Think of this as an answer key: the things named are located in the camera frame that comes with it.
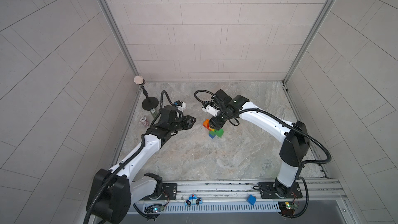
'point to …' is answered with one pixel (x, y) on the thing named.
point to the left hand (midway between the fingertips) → (196, 118)
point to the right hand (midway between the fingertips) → (213, 122)
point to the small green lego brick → (219, 132)
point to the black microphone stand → (148, 103)
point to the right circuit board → (287, 207)
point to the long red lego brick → (208, 126)
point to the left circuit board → (154, 208)
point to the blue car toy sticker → (193, 200)
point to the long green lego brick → (213, 132)
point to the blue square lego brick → (211, 136)
